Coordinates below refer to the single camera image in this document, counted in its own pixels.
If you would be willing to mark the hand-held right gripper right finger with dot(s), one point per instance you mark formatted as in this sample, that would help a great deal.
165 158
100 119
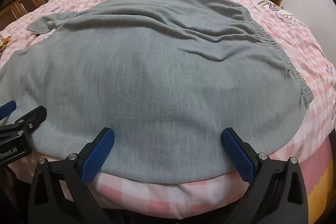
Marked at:
237 153

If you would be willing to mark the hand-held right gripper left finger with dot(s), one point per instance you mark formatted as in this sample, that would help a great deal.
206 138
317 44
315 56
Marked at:
98 155

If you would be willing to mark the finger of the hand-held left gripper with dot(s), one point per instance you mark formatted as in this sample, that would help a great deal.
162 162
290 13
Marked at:
6 109
32 119

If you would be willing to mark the grey pants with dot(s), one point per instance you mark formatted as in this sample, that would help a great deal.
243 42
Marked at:
157 82

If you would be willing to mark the pink and orange bed sheet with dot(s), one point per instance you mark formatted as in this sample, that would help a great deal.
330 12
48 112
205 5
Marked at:
323 155

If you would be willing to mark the pink checked printed blanket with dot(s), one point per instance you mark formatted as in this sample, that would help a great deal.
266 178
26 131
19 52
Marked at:
302 37

